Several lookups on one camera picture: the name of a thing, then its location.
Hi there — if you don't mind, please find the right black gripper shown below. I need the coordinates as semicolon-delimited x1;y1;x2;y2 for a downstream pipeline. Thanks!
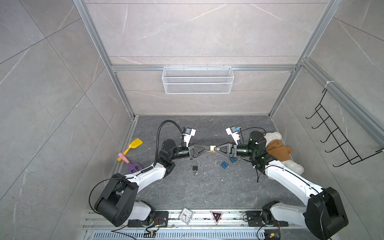
215;142;257;160

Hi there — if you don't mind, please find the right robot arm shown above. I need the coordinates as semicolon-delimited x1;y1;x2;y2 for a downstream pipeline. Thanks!
210;128;349;240

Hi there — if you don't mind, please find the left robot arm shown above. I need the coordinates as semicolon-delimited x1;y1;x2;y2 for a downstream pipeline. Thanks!
92;140;210;227

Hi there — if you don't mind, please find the white teddy bear brown hoodie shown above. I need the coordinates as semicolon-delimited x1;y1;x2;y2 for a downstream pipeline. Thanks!
264;132;304;175

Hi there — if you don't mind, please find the yellow toy shovel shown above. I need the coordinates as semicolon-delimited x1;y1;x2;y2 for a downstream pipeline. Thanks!
122;139;143;158

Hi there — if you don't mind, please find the small white clock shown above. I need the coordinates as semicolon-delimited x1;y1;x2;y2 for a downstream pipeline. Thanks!
178;208;194;225

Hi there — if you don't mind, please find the red triangle warning sign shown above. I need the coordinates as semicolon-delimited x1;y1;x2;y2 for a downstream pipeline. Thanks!
210;211;223;225

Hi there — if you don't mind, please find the pink purple toy shovel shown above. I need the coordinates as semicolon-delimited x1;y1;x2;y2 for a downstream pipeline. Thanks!
118;153;143;174

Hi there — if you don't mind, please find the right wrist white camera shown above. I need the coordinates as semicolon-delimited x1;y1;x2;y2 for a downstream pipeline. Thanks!
226;126;240;145

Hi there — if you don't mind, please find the wrist white camera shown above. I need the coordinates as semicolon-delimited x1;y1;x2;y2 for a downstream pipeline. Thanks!
181;127;196;147
226;126;240;145

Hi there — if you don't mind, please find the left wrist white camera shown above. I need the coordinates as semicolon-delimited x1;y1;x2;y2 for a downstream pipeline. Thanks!
181;127;196;147

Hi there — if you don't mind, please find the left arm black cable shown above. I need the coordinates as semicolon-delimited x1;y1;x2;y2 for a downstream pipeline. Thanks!
152;119;184;166

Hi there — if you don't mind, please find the white wire mesh basket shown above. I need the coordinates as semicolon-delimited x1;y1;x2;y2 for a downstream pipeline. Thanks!
162;67;235;94

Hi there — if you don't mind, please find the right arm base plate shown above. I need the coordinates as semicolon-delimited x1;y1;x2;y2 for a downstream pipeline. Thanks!
243;210;289;227

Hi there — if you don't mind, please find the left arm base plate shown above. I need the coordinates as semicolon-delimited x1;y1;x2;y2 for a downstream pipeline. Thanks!
128;211;169;228

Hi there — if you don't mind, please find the black wire hook rack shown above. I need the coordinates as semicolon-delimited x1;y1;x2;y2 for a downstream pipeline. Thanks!
306;89;384;168

